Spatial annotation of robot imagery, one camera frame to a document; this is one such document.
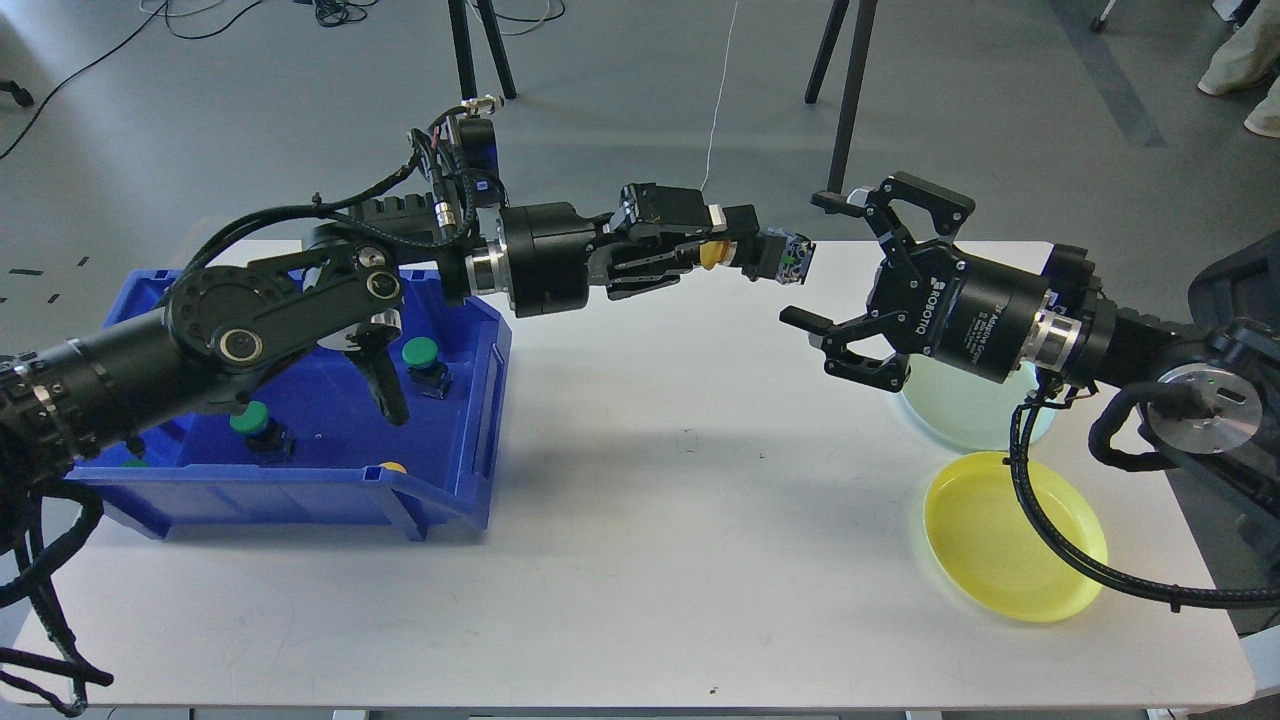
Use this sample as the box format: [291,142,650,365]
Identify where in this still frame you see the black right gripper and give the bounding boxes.
[780,172,1051,393]

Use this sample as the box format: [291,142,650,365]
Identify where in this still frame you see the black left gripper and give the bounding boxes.
[497,184,762,316]

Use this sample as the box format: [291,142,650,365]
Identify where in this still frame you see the yellow push button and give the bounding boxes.
[698,228,817,284]

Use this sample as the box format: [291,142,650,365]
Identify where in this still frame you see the green push button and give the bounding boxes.
[228,400,294,464]
[401,336,452,398]

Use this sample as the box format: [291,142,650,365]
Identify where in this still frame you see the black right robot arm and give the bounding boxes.
[780,172,1277,611]

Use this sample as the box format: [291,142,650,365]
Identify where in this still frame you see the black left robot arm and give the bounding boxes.
[3,179,788,717]

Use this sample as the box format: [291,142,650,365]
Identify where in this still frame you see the light green plate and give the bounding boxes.
[901,355,1038,452]

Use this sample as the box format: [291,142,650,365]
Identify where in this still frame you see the yellow plate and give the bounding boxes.
[923,451,1102,624]

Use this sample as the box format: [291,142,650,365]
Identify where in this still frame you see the black tripod leg right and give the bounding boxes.
[804,1,879,195]

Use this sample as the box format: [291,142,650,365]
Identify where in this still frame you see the black tripod leg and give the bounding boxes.
[804,1,879,195]
[447,0,518,100]

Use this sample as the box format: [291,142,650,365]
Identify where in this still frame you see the black tripod leg left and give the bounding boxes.
[447,0,518,100]

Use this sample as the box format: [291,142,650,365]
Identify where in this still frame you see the person legs and shoes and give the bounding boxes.
[1197,1,1279,138]

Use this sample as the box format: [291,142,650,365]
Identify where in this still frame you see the blue plastic bin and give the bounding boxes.
[67,270,511,541]

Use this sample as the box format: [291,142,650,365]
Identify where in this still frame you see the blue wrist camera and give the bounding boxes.
[443,94,507,208]

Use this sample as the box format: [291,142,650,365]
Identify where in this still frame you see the white cable with plug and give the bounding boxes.
[700,0,741,193]

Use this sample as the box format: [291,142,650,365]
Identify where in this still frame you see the black floor cables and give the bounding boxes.
[0,0,381,161]

